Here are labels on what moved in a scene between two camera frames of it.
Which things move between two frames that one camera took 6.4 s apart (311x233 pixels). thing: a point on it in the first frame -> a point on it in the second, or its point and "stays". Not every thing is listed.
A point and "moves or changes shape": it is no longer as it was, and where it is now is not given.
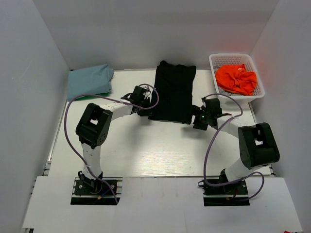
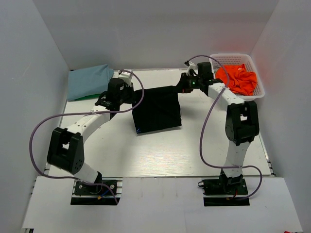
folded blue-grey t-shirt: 93,80 stays
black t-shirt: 174,83 moves or changes shape
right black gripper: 196,110 -> 183,83
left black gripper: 148,112 -> 129,88
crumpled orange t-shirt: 235,78 stays
